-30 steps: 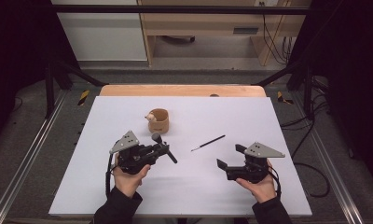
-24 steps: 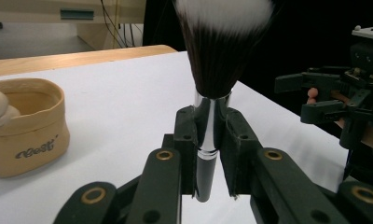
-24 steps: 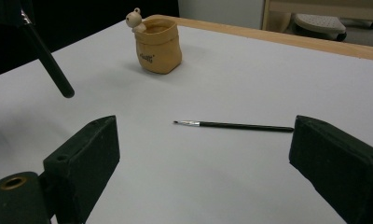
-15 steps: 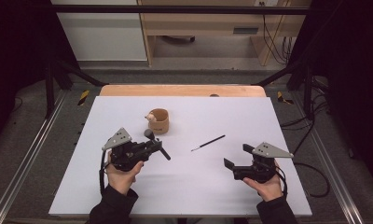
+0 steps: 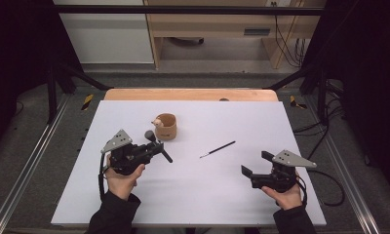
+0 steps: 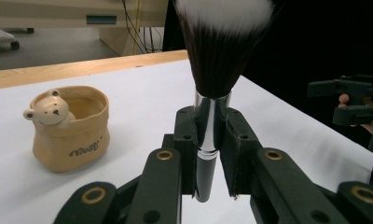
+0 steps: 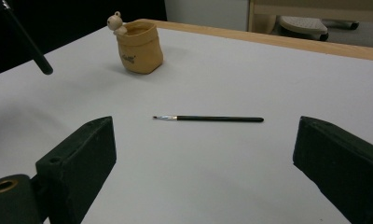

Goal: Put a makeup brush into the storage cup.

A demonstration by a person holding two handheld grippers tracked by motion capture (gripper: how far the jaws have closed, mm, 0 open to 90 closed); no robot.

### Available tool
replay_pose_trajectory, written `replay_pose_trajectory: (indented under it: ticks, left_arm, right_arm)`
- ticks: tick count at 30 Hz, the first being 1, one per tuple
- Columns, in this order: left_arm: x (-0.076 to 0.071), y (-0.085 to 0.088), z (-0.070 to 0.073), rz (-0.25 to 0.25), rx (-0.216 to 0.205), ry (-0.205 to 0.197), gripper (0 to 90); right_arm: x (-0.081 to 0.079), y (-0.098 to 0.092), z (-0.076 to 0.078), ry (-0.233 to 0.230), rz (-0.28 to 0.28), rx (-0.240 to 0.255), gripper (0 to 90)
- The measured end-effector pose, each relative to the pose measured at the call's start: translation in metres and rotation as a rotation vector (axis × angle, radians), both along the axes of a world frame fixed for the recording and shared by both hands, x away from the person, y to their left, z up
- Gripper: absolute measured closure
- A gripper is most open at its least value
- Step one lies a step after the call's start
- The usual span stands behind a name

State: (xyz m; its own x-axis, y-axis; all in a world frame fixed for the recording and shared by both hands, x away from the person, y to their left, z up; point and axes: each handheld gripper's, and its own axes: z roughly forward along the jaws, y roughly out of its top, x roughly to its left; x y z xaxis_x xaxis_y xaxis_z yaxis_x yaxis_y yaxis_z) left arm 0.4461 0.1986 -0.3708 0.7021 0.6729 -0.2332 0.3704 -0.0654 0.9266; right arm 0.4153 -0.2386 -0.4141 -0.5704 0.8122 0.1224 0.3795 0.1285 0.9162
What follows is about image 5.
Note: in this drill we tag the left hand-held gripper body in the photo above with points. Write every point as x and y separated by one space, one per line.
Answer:
126 161

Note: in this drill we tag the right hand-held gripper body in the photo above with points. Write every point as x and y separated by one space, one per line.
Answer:
276 178

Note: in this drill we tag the large black makeup brush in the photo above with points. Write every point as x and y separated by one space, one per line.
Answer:
149 135

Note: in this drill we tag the tan round brush cup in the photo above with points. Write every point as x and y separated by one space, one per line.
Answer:
166 130

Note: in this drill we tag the thin black makeup brush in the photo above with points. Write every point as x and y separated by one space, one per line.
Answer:
217 149

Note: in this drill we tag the person's right hand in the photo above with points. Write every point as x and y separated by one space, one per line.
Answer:
287 198

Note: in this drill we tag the person's left hand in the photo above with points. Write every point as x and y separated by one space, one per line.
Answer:
123 185

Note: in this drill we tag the small pale figurine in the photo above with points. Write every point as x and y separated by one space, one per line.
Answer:
157 123

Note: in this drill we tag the white board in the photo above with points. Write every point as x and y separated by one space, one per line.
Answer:
199 195

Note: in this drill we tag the wooden table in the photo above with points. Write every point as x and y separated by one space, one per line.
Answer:
183 95

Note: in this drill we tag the yellow black tape strip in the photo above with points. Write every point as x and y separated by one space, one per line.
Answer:
87 101
293 101

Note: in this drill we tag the white cabinet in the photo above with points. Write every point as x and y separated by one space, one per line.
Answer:
108 39

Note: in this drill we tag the black curtain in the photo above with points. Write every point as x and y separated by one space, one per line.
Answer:
20 48
365 65

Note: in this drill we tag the light wooden desk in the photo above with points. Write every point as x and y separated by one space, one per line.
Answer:
215 26

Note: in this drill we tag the white power strip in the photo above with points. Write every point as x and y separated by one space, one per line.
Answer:
279 2

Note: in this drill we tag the aluminium floor rail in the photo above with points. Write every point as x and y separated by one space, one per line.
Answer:
27 165
342 169

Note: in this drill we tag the black frame strut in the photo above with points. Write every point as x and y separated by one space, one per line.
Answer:
322 97
51 97

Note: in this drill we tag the black frame crossbar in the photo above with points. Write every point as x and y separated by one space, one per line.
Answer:
183 9

